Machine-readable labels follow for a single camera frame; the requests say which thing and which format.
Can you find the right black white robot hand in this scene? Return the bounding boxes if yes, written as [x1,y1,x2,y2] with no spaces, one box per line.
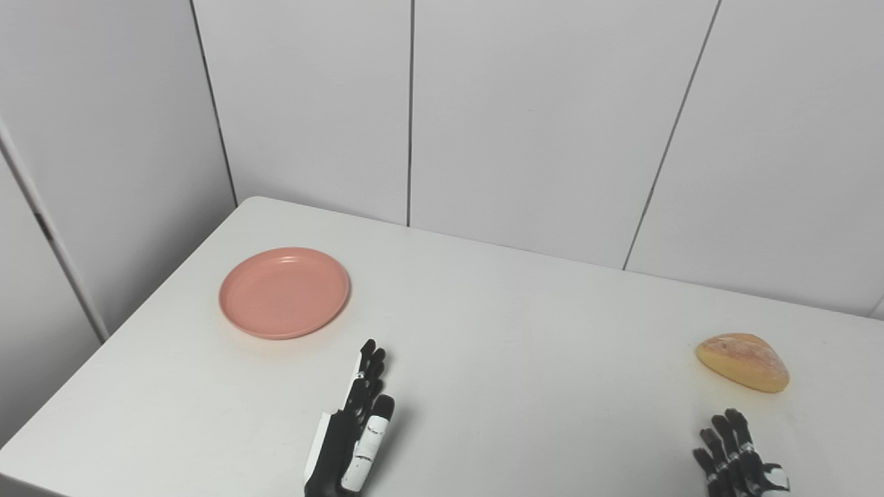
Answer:
[692,408,791,497]

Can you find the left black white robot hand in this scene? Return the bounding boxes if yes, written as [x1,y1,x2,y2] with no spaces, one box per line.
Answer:
[303,338,396,497]

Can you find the golden bread roll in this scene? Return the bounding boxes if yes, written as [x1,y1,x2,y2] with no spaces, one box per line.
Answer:
[695,333,790,394]

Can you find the pink round plate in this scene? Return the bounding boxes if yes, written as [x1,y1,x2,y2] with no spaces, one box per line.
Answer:
[218,246,352,340]

